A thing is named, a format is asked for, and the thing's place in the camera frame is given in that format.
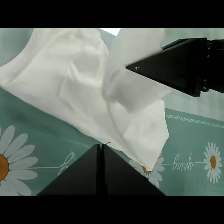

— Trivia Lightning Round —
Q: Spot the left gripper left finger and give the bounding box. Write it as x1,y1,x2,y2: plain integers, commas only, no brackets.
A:
36,143,102,197

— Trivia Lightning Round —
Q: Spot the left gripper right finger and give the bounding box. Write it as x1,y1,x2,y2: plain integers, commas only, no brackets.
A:
101,143,167,197

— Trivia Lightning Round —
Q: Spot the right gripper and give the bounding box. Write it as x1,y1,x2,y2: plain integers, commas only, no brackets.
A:
125,37,224,98

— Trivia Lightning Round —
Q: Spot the white shirt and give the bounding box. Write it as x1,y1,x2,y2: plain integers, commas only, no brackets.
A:
0,28,171,171

